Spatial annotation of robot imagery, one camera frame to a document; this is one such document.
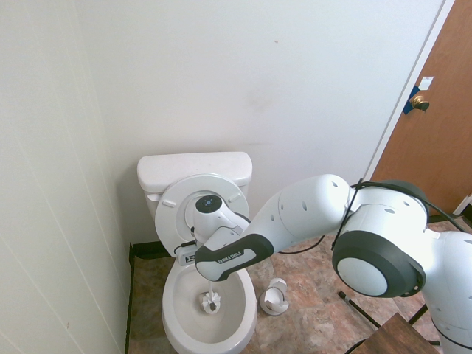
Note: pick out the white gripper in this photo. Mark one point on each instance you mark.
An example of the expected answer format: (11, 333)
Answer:
(188, 259)

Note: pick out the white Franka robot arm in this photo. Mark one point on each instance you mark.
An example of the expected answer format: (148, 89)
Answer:
(313, 214)

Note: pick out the white toilet seat lid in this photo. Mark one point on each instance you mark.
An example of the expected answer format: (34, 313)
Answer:
(189, 215)

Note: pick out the white toilet tank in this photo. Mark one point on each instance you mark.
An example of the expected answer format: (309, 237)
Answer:
(149, 203)

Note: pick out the white toilet bowl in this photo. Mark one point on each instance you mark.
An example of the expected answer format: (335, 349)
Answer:
(177, 332)

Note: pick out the white toilet tank lid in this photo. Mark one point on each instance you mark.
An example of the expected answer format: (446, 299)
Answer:
(191, 166)

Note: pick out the white toilet brush holder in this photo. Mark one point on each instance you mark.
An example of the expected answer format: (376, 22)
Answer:
(273, 302)

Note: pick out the black baseboard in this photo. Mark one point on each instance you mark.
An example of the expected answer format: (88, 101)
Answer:
(147, 250)
(128, 313)

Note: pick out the brown wooden table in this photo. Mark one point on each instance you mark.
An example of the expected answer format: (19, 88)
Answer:
(398, 335)

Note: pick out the blue tape strip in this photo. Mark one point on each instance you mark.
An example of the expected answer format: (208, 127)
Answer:
(408, 108)

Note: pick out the brown wooden door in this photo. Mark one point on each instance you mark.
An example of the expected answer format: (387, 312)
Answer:
(435, 147)

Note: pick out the brass door knob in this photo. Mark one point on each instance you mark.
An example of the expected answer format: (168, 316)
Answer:
(419, 101)

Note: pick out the white paper label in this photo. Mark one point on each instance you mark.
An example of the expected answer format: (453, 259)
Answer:
(426, 83)

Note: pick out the black camera tripod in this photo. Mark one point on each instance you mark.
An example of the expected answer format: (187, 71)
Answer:
(361, 311)

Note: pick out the white door frame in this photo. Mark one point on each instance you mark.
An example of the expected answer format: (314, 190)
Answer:
(425, 55)

